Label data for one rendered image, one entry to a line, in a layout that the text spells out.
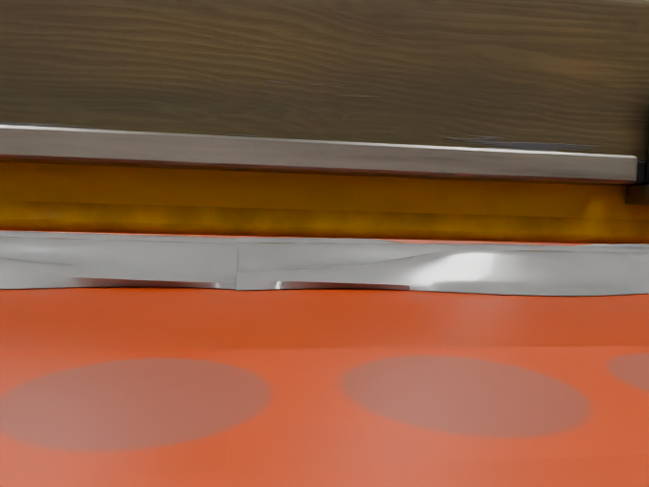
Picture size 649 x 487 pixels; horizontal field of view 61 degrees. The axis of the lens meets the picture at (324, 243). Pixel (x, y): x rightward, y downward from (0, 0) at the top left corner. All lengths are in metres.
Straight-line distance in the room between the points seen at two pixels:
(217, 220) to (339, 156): 0.05
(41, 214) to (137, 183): 0.04
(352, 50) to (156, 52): 0.07
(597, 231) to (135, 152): 0.19
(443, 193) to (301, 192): 0.06
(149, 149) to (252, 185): 0.04
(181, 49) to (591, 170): 0.16
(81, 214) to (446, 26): 0.15
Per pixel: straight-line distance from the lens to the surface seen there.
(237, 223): 0.21
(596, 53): 0.25
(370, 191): 0.22
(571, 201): 0.25
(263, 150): 0.19
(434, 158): 0.20
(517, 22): 0.24
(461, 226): 0.23
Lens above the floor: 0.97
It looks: 4 degrees down
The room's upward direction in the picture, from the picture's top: 2 degrees clockwise
